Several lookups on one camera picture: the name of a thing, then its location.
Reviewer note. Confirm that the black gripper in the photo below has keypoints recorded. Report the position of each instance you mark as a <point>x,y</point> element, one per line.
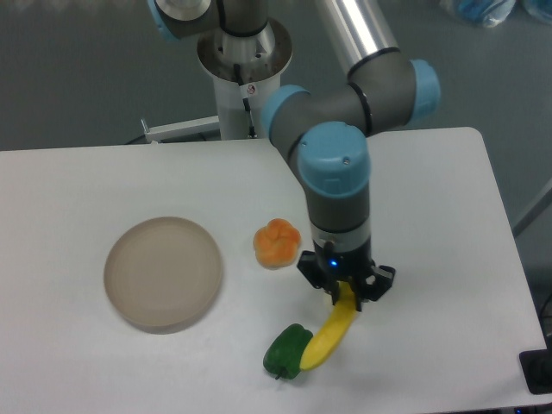
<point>325,268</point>

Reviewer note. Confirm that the yellow banana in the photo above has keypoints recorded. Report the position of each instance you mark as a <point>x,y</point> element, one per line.
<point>325,342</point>

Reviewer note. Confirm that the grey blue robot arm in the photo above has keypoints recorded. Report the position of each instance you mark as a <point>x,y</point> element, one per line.
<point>323,140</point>

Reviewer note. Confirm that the beige round plate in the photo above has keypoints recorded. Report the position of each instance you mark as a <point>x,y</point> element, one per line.
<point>163,275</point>

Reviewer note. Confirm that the orange bread roll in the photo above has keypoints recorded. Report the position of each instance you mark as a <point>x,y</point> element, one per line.
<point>276,244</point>

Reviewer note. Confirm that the green bell pepper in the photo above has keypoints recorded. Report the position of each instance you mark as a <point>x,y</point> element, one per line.
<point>283,356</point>

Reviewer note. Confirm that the black device at table edge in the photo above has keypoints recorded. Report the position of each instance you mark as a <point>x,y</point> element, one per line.
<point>536,365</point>

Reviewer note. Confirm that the grey table leg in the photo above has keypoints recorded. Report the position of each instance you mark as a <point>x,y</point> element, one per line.
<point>539,203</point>

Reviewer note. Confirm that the blue plastic bag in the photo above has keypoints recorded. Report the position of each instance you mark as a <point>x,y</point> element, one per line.
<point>539,9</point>
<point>479,13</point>

